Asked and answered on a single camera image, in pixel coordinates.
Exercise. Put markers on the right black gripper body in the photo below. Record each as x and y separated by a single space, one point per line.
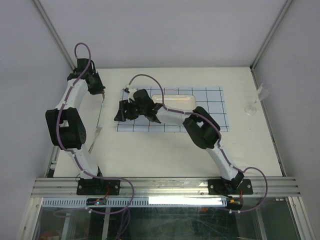
136 110

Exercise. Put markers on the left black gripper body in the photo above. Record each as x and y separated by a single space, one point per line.
97 87

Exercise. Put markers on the spoon with blue handle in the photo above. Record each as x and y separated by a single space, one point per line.
100 110

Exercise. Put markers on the white rectangular plate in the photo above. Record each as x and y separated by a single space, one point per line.
178 102

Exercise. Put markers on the blue checkered cloth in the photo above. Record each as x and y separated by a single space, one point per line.
210 98

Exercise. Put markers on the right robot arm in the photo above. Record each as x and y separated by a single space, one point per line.
200 126

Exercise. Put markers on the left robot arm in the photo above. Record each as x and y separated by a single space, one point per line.
66 128

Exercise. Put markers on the silver fork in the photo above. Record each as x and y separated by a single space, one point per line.
96 134

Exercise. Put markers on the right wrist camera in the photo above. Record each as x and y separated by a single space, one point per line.
130 92

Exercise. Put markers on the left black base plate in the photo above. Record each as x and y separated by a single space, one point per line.
98 187

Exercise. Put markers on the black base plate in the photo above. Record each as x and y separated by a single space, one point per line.
98 187
217 187

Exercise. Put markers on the left aluminium frame post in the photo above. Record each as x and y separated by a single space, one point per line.
53 32

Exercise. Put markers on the aluminium frame post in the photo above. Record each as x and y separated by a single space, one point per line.
53 32
270 34

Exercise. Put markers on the white slotted cable duct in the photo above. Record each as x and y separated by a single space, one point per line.
137 202

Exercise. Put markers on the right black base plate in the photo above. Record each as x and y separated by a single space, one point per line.
217 187

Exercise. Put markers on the right aluminium frame post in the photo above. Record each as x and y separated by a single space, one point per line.
270 34

